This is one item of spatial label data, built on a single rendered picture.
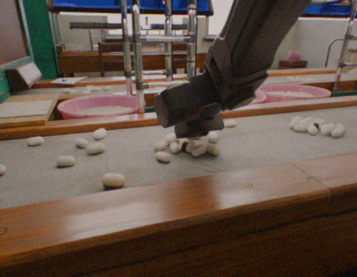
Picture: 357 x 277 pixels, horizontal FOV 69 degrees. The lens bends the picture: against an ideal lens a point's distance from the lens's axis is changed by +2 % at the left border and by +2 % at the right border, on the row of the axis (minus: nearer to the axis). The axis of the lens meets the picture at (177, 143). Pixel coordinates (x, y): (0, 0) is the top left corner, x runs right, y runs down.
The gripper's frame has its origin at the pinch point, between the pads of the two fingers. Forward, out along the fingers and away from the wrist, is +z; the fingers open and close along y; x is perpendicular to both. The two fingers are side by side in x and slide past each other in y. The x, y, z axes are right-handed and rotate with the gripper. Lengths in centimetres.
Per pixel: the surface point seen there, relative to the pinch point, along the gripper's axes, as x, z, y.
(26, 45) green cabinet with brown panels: -75, 62, 48
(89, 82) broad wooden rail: -53, 61, 21
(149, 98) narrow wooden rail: -28.0, 34.8, -0.6
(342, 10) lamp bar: -60, 22, -99
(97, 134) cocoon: -3.7, 4.8, 19.6
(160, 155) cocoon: 6.4, -6.6, 8.6
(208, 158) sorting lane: 8.4, -6.7, -1.0
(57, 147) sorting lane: -1.8, 4.8, 28.3
